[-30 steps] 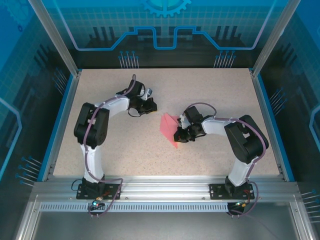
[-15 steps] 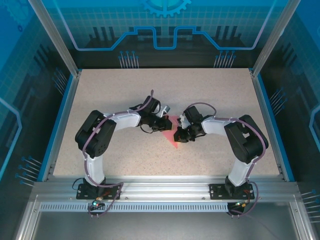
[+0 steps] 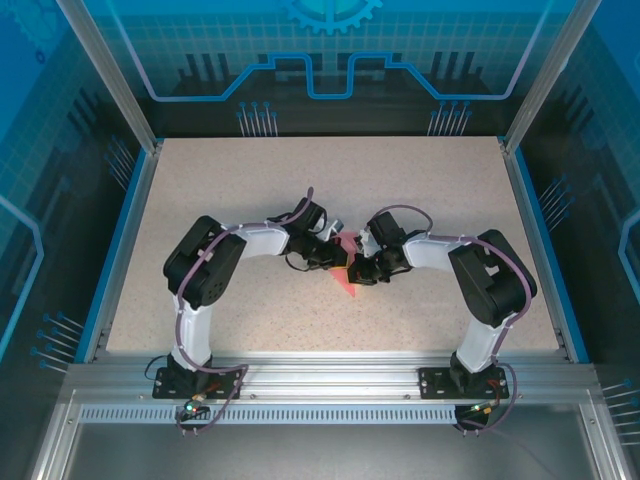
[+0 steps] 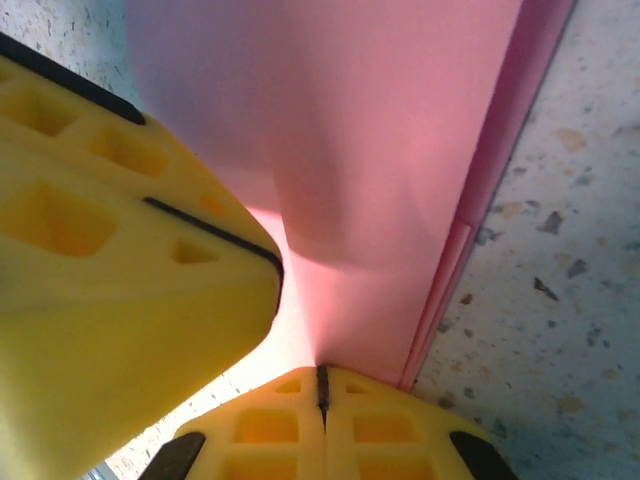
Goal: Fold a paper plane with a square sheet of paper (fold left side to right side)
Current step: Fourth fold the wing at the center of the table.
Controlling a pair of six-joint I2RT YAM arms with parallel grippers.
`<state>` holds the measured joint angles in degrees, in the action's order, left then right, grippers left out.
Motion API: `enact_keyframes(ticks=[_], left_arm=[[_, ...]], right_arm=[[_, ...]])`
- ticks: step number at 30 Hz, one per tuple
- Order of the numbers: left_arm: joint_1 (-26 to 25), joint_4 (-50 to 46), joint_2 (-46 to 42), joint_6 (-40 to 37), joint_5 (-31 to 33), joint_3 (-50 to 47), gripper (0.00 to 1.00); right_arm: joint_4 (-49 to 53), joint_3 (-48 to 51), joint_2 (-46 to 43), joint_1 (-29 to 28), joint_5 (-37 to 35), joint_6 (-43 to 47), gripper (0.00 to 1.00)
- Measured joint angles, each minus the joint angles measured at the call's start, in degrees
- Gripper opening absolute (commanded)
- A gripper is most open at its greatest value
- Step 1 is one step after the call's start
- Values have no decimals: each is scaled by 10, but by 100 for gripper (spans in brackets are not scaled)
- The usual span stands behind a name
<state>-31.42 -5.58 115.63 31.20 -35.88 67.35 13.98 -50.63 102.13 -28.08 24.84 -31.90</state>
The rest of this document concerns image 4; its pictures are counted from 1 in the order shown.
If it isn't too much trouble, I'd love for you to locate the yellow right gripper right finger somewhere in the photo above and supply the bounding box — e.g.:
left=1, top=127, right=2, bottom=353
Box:
left=324, top=367, right=519, bottom=480

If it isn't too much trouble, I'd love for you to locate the pink paper sheet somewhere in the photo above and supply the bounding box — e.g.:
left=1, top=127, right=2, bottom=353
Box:
left=123, top=0, right=579, bottom=392

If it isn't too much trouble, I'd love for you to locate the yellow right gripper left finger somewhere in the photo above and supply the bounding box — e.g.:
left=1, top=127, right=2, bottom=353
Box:
left=144, top=367, right=326, bottom=480

